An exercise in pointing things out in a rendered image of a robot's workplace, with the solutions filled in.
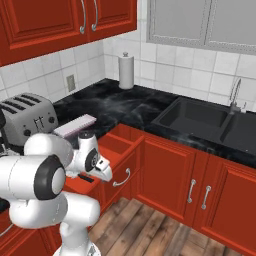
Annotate grey wall outlet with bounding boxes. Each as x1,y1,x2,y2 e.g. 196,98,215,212
65,74,77,93

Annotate white paper towel roll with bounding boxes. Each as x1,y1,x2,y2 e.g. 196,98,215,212
118,51,136,91

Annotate grey framed window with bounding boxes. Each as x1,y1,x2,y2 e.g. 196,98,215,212
146,0,256,56

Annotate silver upper cupboard handle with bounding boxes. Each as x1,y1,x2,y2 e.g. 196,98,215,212
90,0,99,33
79,0,87,35

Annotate silver lower cupboard handle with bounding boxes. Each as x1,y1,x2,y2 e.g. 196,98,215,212
200,185,213,211
186,178,197,205

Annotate wide red upper cupboard door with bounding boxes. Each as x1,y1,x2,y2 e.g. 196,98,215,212
0,0,90,68

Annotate red open drawer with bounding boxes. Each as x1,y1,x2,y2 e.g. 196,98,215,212
63,123,146,214

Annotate red lower cupboard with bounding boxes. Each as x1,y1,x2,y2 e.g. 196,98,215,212
0,209,65,256

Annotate silver tap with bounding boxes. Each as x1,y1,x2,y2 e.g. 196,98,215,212
228,77,248,115

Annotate black double sink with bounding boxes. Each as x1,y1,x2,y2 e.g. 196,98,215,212
150,96,256,158

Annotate red lower cupboard door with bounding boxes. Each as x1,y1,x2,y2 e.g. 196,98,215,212
134,133,198,227
199,159,256,256

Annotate narrow red upper cupboard door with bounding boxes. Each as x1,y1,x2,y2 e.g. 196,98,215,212
87,0,138,43

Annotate pink striped block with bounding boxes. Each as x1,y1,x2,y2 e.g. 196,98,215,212
52,113,98,140

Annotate silver drawer handle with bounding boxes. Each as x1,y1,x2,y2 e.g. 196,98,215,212
112,167,132,188

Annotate silver cupboard handle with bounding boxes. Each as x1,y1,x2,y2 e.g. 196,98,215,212
186,178,197,205
79,0,87,35
90,0,99,33
200,185,213,211

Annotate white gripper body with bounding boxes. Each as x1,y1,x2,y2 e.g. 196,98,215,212
92,164,114,183

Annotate silver four-slot toaster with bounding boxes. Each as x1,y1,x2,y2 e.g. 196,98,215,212
0,92,60,148

